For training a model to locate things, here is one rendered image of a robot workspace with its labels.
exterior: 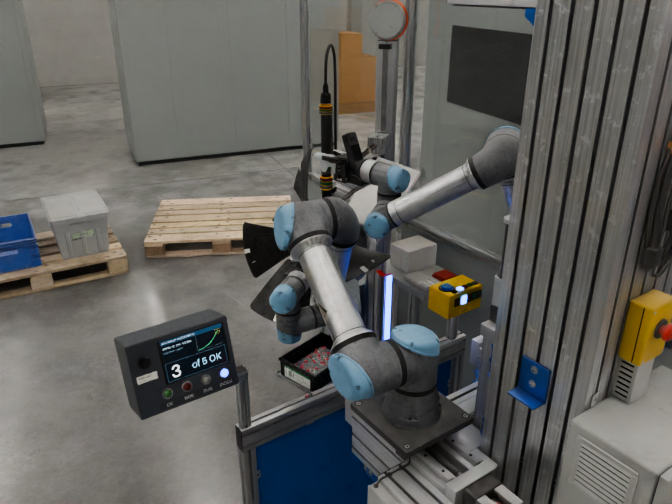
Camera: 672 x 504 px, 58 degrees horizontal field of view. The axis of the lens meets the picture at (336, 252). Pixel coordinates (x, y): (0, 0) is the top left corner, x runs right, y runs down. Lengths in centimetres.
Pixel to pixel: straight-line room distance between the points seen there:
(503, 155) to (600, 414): 69
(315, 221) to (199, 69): 605
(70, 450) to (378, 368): 213
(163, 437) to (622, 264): 245
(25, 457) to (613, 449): 266
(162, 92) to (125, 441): 499
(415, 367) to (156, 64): 632
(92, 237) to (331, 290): 353
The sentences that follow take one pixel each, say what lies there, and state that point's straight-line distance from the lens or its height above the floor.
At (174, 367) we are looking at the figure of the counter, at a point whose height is 117.
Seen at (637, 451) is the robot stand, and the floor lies 123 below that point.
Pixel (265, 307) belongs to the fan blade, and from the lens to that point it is 219.
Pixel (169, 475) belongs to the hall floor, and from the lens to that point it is 300.
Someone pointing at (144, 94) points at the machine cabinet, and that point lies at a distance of 746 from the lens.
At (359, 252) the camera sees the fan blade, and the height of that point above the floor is 118.
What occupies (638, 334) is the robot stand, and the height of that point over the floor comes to 140.
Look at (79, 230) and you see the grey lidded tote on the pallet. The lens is 480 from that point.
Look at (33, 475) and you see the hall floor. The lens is 321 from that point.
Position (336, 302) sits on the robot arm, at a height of 133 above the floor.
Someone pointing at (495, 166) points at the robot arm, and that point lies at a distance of 166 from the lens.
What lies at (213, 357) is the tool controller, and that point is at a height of 116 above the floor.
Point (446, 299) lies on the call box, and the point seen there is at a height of 106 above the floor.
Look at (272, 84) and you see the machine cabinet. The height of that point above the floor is 85.
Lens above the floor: 204
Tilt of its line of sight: 24 degrees down
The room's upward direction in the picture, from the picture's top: straight up
